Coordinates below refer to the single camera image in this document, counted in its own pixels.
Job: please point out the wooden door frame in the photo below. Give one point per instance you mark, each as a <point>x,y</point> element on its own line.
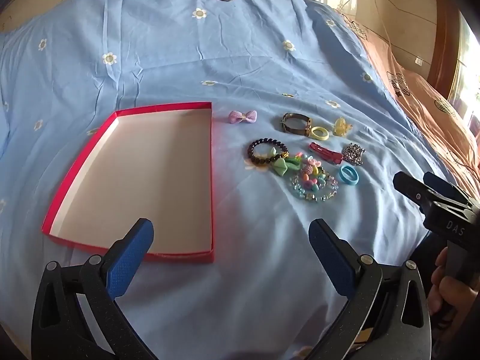
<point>446,45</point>

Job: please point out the red shallow cardboard box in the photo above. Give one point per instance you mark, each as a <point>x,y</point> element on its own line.
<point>150,176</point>

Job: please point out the person's right hand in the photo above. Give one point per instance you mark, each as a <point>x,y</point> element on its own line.
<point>448,292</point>

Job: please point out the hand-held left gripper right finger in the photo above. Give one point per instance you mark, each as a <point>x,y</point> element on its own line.
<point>333,258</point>

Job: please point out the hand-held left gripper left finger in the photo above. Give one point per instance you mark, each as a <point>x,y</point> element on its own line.
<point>129,258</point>

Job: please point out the blue floral bedsheet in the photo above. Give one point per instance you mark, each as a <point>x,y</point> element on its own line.
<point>187,63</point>

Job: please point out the orange printed blanket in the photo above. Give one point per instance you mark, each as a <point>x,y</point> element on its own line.
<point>412,93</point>

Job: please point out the red hair clip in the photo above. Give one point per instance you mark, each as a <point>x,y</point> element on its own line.
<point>326,153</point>

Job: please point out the purple bow hair clip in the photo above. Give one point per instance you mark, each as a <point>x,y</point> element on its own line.
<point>243,117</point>

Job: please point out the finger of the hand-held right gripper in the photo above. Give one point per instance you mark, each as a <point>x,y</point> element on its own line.
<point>408,187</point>
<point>435,182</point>

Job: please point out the yellow hair claw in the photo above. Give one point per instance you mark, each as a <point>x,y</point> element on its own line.
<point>343,127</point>

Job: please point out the silver rhinestone ornament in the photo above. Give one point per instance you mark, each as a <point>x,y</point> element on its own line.
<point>354,154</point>

